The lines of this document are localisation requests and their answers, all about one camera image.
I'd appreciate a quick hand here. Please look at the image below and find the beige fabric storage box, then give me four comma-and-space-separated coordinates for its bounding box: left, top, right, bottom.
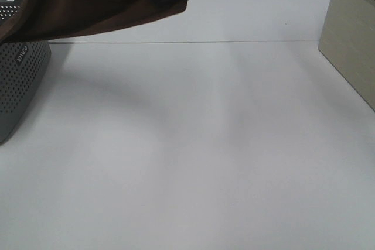
318, 0, 374, 108

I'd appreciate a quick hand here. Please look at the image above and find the grey perforated plastic basket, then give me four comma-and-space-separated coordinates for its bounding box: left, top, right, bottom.
1, 0, 51, 144

